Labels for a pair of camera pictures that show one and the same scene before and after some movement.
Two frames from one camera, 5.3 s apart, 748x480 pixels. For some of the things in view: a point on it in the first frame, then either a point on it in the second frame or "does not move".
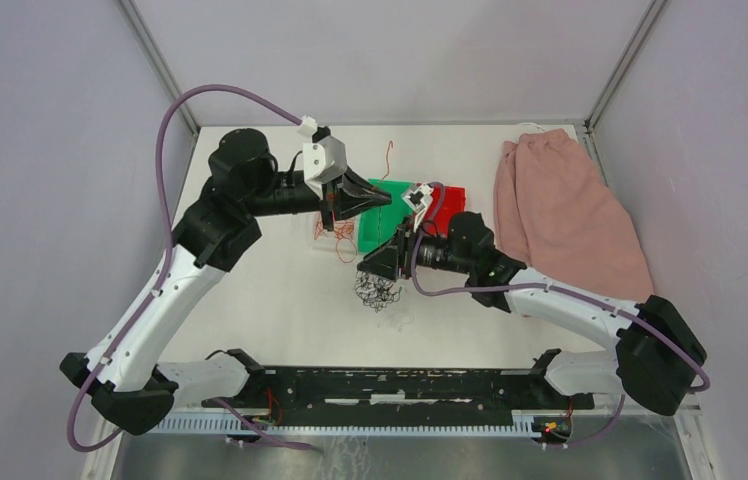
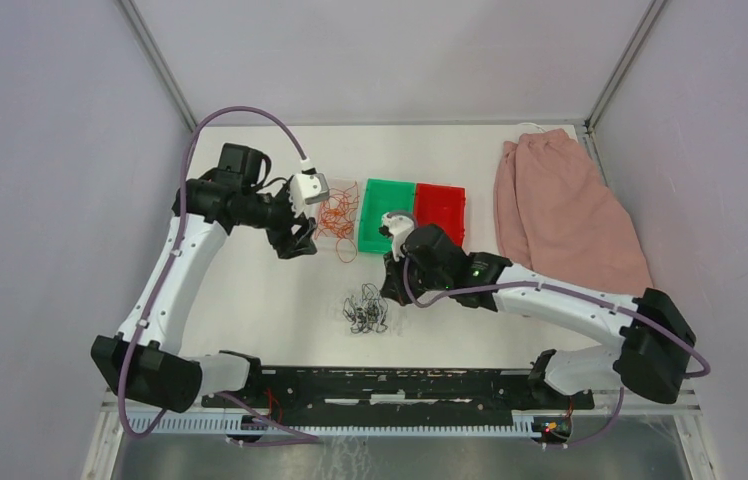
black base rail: (400, 397) does not move
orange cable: (345, 249) does not move
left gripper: (354, 195) -> (288, 244)
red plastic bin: (453, 202) does not move
